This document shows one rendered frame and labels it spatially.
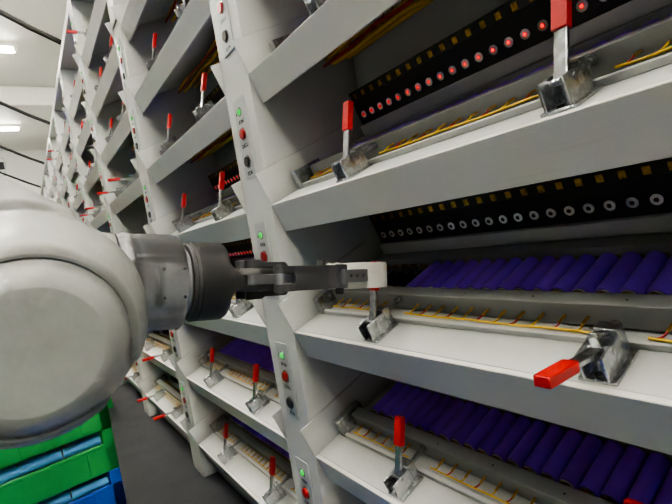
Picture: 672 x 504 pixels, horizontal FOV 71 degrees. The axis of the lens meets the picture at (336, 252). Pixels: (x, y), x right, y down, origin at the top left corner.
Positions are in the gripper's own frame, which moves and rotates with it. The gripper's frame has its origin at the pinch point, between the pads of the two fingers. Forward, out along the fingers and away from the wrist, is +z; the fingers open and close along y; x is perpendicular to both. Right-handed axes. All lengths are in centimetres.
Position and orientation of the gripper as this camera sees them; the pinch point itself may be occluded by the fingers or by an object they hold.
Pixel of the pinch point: (357, 275)
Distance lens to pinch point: 55.2
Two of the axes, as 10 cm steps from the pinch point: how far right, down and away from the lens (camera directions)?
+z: 8.4, 0.0, 5.5
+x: -0.3, -10.0, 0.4
